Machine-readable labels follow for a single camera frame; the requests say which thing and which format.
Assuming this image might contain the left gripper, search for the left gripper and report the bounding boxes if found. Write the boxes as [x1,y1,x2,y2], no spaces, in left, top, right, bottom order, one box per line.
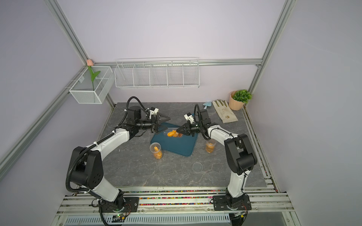
[136,112,170,134]

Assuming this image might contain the orange cookies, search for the orange cookies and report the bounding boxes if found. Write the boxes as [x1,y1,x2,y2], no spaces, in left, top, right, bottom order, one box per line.
[167,130,183,137]

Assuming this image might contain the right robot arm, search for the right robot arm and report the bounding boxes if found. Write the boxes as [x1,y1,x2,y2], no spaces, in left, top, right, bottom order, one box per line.
[176,104,257,210]

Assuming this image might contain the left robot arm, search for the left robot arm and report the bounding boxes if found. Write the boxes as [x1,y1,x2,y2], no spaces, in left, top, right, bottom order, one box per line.
[65,96,170,212]

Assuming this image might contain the left clear cookie jar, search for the left clear cookie jar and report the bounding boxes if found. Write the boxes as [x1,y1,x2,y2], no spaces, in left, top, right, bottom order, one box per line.
[150,142,163,160]

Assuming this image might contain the clear cookie jar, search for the clear cookie jar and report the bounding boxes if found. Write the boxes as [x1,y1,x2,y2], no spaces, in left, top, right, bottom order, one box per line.
[150,142,163,160]
[205,139,216,153]

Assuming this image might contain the right clear cookie jar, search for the right clear cookie jar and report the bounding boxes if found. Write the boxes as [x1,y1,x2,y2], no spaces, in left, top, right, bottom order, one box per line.
[205,139,216,153]

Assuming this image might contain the teal plastic tray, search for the teal plastic tray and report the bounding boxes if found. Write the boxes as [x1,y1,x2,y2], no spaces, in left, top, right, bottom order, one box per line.
[150,122,198,157]

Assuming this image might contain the blue garden trowel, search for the blue garden trowel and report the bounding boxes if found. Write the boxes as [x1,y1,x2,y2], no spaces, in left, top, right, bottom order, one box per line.
[203,102,212,109]

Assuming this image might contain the beige gardening glove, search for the beige gardening glove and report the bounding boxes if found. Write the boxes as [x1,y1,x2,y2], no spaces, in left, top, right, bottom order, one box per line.
[212,99,238,123]

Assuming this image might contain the potted green plant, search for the potted green plant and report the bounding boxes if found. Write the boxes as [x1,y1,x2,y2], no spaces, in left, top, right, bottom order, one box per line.
[229,89,252,111]

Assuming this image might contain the artificial pink tulip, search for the artificial pink tulip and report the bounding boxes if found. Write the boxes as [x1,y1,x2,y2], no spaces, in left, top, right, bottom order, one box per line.
[86,59,100,91]

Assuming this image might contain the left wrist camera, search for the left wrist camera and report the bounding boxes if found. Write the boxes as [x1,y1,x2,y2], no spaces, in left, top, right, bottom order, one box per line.
[148,107,159,118]

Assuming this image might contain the white wire wall shelf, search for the white wire wall shelf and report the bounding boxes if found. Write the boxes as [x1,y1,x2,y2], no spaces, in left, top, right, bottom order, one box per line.
[115,57,200,89]

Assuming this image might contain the white mesh wall basket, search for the white mesh wall basket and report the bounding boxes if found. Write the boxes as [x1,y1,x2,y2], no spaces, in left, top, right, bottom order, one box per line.
[69,66,115,105]

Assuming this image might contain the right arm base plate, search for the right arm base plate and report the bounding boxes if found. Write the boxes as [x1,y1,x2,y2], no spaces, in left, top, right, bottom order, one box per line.
[210,195,252,211]

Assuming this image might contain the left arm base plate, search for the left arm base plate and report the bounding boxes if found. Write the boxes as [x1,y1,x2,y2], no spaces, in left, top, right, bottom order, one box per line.
[100,197,140,213]

